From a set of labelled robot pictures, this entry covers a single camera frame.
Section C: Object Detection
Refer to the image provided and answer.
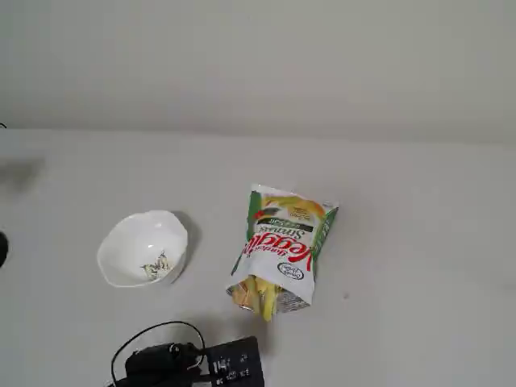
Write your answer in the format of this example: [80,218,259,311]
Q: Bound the black looped cable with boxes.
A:
[110,320,207,387]

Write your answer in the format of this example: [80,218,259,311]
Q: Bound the long orange veggie straw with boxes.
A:
[230,281,259,310]

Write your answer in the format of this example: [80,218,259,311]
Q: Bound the white scalloped ceramic bowl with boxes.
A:
[96,209,189,289]

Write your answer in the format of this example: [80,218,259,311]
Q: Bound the veggie straws snack packet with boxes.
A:
[225,183,339,316]

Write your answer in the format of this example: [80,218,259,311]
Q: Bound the black round object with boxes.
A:
[0,231,11,269]

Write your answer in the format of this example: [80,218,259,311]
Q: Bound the yellow candy piece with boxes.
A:
[252,281,280,323]

